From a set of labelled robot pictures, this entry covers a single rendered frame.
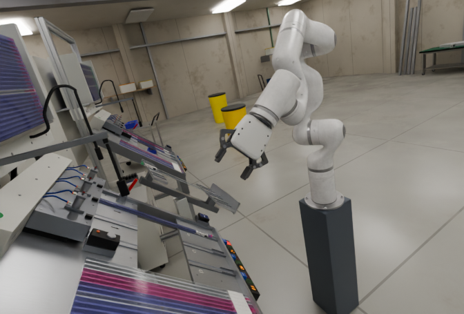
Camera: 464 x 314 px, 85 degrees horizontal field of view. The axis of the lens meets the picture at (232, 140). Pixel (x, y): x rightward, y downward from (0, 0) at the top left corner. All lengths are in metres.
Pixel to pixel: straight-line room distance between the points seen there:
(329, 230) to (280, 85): 0.84
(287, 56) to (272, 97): 0.17
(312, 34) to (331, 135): 0.43
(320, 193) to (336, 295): 0.58
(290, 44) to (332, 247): 0.99
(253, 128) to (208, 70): 9.37
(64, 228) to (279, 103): 0.65
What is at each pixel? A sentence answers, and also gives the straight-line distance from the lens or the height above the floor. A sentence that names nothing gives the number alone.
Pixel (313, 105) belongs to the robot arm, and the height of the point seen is 1.21.
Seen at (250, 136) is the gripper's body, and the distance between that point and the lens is 0.69.
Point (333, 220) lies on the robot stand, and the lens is 1.35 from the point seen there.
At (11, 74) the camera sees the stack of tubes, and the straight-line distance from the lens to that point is 0.95.
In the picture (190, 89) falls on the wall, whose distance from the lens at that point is 9.72.
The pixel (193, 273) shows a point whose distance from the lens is 0.92.
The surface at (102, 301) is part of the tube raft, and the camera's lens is 0.68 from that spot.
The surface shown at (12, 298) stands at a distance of 0.66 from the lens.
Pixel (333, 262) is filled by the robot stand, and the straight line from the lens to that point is 1.49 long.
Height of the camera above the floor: 1.45
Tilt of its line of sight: 17 degrees down
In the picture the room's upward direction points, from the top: 12 degrees counter-clockwise
